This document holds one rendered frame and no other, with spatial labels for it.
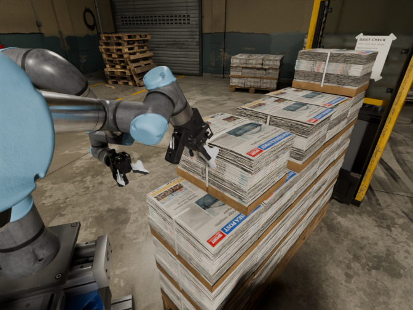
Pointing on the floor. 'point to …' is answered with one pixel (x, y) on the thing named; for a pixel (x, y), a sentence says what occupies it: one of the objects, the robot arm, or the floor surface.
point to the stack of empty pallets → (120, 70)
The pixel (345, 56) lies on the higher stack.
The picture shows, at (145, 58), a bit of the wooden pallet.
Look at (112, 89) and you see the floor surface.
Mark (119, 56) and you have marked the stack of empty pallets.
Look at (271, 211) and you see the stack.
